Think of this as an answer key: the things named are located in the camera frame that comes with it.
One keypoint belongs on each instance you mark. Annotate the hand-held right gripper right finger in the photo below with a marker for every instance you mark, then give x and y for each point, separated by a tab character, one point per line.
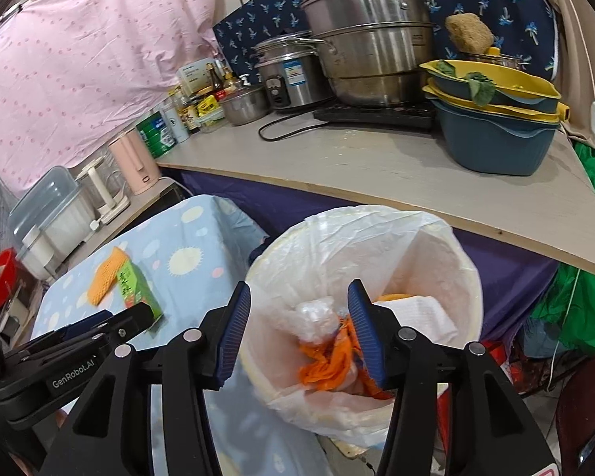
367	337

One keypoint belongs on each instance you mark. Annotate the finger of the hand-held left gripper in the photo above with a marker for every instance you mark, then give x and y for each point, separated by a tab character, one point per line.
129	320
84	325

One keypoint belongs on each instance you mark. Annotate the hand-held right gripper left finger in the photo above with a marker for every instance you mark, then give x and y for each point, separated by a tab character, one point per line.
233	332

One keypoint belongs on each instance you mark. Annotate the red plastic bag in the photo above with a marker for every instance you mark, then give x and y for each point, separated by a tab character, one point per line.
332	364

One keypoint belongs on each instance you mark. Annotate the small orange scrap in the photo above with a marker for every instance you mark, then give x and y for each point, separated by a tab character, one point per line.
391	298

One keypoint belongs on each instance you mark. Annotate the white paper towel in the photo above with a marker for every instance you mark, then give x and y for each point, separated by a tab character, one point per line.
426	315

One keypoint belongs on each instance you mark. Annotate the white lined waste bin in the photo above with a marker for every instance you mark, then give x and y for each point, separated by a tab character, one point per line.
441	267

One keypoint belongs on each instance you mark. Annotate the green carton box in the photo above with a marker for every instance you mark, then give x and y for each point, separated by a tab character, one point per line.
139	292

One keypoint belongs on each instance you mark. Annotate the orange mesh sponge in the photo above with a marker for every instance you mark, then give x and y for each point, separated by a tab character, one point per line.
106	277

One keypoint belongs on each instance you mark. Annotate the clear plastic bag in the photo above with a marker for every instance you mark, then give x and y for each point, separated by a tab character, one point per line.
317	317

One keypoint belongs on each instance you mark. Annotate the blue dotted tablecloth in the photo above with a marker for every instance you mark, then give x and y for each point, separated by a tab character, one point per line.
188	258

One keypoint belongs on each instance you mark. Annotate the red plastic container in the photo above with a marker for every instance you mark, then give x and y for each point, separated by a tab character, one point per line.
4	277

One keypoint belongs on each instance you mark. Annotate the clear plastic storage box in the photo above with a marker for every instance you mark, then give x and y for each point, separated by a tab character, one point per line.
54	208

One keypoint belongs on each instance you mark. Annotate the white glass kettle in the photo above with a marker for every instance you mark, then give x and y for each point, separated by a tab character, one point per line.
101	191

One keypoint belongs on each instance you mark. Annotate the red plastic bucket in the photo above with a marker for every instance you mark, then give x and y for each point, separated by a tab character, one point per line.
498	357

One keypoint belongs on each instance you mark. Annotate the purple cloth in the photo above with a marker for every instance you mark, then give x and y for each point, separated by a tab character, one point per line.
505	277

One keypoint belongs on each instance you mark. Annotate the pink electric kettle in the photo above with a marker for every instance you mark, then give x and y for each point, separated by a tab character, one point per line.
134	163

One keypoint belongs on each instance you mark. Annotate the green tin can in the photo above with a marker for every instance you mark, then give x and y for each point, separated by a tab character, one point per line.
156	136

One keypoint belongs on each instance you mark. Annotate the white plastic bottle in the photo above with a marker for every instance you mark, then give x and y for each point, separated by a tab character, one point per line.
175	124

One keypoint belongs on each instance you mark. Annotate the dark sauce bottle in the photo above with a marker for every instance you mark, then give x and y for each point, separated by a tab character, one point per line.
192	121

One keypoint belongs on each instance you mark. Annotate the black induction cooktop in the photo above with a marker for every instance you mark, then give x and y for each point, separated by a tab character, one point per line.
377	118

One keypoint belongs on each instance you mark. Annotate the yellow packet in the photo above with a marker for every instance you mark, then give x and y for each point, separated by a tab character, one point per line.
210	108

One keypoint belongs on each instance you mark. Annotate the green plastic bag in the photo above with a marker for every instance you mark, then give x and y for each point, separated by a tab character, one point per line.
590	302

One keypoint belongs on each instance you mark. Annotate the small steel pot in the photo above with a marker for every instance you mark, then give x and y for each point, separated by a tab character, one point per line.
245	106

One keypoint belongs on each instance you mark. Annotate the blue plastic basin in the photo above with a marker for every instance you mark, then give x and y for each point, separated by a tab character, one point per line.
496	146
520	101

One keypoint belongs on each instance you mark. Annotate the dark red stool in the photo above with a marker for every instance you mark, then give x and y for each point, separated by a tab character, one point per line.
590	421

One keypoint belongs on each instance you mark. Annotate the brown glass bottle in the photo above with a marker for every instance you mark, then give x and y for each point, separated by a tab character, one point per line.
231	83

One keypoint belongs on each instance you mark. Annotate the tall dark glass bottle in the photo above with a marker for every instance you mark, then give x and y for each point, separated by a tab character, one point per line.
213	82

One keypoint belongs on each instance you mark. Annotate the white cardboard box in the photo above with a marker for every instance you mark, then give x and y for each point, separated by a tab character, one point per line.
196	75

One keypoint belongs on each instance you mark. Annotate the steel rice cooker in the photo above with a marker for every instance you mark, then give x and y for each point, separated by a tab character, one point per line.
292	77

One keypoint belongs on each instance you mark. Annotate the pink dotted sheet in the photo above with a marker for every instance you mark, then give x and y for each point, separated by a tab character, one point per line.
89	59

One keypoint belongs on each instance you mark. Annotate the green vegetable leaf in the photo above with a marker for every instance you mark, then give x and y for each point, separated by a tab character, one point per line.
481	89

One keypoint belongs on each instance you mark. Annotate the yellow plastic colander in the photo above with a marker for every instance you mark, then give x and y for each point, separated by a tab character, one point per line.
520	79
530	116

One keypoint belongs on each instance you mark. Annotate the large steel steamer pot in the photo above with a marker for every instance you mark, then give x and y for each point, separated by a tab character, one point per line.
372	44

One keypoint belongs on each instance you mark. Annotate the tan loofah sponge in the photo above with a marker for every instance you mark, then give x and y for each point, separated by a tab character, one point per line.
468	33

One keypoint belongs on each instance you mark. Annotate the navy printed cloth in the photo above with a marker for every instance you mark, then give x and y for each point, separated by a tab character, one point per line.
505	0

